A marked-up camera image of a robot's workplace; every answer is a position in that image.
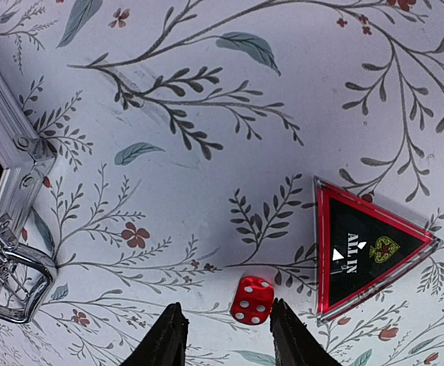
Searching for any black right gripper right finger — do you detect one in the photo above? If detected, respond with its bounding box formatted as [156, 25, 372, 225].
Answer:
[270, 298, 341, 366]

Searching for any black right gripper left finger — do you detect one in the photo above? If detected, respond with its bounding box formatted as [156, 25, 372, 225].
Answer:
[121, 302, 188, 366]

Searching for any black red triangle card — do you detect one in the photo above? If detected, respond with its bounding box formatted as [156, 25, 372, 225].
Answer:
[314, 176, 443, 324]

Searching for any aluminium poker case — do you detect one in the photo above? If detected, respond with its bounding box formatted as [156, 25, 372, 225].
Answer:
[0, 74, 57, 324]

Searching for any red dice pair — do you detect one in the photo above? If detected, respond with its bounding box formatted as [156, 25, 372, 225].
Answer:
[230, 276, 275, 326]

